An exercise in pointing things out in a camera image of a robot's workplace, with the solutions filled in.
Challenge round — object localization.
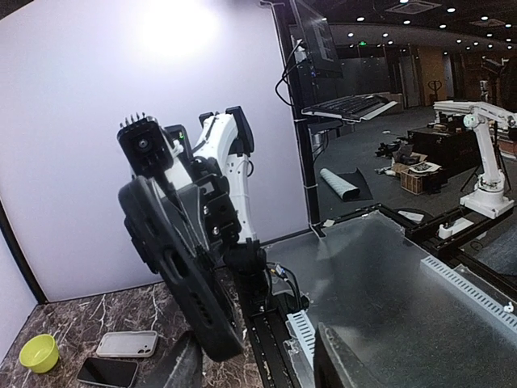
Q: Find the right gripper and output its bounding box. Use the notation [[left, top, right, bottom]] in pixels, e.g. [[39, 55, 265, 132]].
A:
[[161, 161, 241, 259]]

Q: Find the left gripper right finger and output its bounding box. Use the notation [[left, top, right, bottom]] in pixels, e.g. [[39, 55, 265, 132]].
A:
[[313, 322, 393, 388]]

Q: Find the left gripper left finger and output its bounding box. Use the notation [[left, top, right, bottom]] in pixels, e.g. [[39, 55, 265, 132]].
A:
[[162, 331, 203, 388]]

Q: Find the white silicone phone case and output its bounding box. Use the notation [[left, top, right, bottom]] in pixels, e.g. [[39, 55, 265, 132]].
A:
[[95, 331, 158, 358]]

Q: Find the black phone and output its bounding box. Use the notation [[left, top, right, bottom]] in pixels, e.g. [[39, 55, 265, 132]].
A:
[[118, 177, 243, 362]]

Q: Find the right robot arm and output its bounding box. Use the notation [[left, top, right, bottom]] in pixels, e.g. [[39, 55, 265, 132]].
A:
[[164, 106, 270, 302]]

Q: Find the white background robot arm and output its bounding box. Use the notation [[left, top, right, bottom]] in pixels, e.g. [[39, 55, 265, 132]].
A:
[[433, 100, 516, 219]]

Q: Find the rolled grey mat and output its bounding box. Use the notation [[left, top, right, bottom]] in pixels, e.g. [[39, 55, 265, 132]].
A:
[[319, 168, 373, 202]]

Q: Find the green bowl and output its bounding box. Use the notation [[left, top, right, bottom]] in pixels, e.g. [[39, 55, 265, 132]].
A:
[[19, 334, 60, 373]]

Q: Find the cardboard box with clutter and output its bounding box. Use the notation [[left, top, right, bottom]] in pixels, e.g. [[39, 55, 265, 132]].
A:
[[400, 162, 447, 196]]

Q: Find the black front table rail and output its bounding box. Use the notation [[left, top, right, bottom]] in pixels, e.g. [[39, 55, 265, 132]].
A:
[[245, 295, 315, 387]]

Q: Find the white slotted cable duct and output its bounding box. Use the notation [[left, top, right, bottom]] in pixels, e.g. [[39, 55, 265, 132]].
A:
[[280, 247, 516, 385]]

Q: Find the right black frame post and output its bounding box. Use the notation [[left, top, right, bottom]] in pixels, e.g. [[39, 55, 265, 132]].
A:
[[0, 202, 48, 305]]

